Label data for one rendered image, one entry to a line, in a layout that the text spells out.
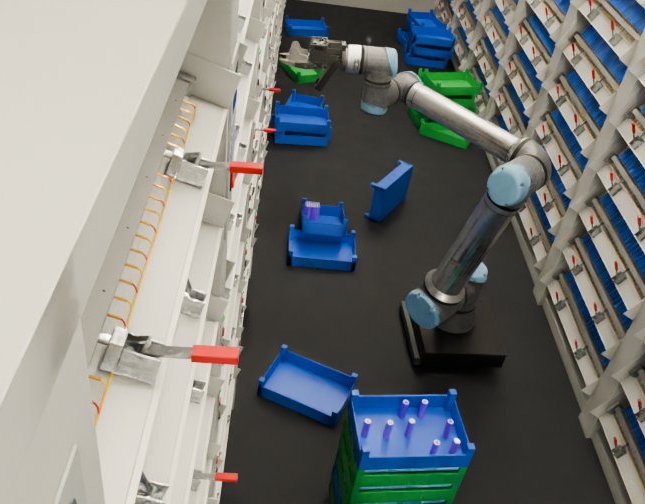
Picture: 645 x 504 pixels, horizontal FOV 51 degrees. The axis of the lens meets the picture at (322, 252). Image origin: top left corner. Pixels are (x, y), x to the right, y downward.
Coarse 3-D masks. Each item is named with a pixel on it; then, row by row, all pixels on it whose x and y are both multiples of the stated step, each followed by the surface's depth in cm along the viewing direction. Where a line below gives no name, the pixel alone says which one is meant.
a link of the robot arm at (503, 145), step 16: (400, 80) 230; (416, 80) 231; (400, 96) 230; (416, 96) 228; (432, 96) 225; (432, 112) 225; (448, 112) 221; (464, 112) 219; (448, 128) 224; (464, 128) 218; (480, 128) 215; (496, 128) 214; (480, 144) 216; (496, 144) 212; (512, 144) 210; (528, 144) 206; (544, 160) 201
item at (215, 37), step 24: (216, 0) 79; (216, 24) 81; (192, 48) 82; (216, 48) 82; (216, 192) 95; (216, 264) 103; (216, 288) 107; (216, 336) 113; (216, 408) 129; (216, 432) 137
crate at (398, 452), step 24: (360, 408) 191; (384, 408) 192; (408, 408) 194; (432, 408) 195; (456, 408) 189; (360, 432) 185; (432, 432) 188; (456, 432) 189; (360, 456) 174; (384, 456) 174; (408, 456) 175; (432, 456) 176; (456, 456) 177
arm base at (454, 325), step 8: (456, 312) 255; (464, 312) 255; (472, 312) 259; (448, 320) 257; (456, 320) 257; (464, 320) 257; (472, 320) 262; (440, 328) 260; (448, 328) 258; (456, 328) 258; (464, 328) 259
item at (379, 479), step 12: (348, 420) 192; (348, 432) 189; (348, 444) 188; (348, 456) 188; (360, 480) 179; (372, 480) 180; (384, 480) 181; (396, 480) 181; (408, 480) 182; (420, 480) 183; (432, 480) 183; (444, 480) 184; (456, 480) 185
